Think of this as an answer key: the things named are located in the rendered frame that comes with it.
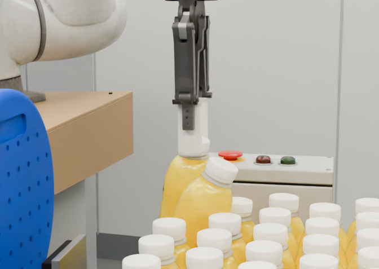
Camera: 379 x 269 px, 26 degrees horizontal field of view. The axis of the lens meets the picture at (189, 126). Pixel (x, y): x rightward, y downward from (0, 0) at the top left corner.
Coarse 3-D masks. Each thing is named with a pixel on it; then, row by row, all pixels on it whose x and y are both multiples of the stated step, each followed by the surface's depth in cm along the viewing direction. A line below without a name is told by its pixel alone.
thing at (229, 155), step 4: (220, 152) 120; (224, 152) 119; (228, 152) 119; (232, 152) 119; (236, 152) 119; (240, 152) 120; (224, 156) 119; (228, 156) 118; (232, 156) 118; (236, 156) 118; (240, 156) 119; (228, 160) 119; (232, 160) 119
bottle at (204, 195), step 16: (208, 176) 100; (192, 192) 100; (208, 192) 99; (224, 192) 100; (176, 208) 102; (192, 208) 100; (208, 208) 99; (224, 208) 100; (192, 224) 100; (208, 224) 100; (192, 240) 100
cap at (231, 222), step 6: (210, 216) 98; (216, 216) 98; (222, 216) 98; (228, 216) 98; (234, 216) 98; (210, 222) 97; (216, 222) 97; (222, 222) 96; (228, 222) 96; (234, 222) 96; (240, 222) 98; (222, 228) 96; (228, 228) 96; (234, 228) 97; (240, 228) 98; (234, 234) 97
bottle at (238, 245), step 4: (240, 232) 99; (232, 236) 97; (236, 236) 97; (240, 236) 98; (232, 240) 97; (236, 240) 97; (240, 240) 98; (232, 244) 97; (236, 244) 97; (240, 244) 97; (244, 244) 98; (232, 248) 96; (236, 248) 97; (240, 248) 97; (244, 248) 97; (236, 252) 96; (240, 252) 97; (244, 252) 97; (236, 256) 96; (240, 256) 97; (244, 256) 97; (236, 260) 96; (240, 260) 96; (244, 260) 97
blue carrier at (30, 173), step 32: (0, 96) 92; (0, 128) 92; (32, 128) 101; (0, 160) 91; (32, 160) 101; (0, 192) 92; (32, 192) 101; (0, 224) 92; (32, 224) 102; (0, 256) 92; (32, 256) 102
